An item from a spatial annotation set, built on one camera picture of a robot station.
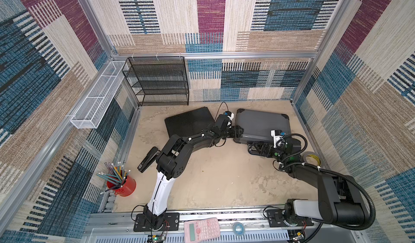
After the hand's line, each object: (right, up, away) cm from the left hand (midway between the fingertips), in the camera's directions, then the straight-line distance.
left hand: (241, 132), depth 95 cm
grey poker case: (+10, +4, +1) cm, 11 cm away
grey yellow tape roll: (+39, -14, -3) cm, 42 cm away
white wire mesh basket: (-70, +10, -25) cm, 75 cm away
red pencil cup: (-58, -26, -16) cm, 65 cm away
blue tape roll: (-5, -40, -23) cm, 47 cm away
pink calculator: (-22, -40, -25) cm, 52 cm away
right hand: (+9, -7, -5) cm, 13 cm away
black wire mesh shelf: (-53, +33, +15) cm, 64 cm away
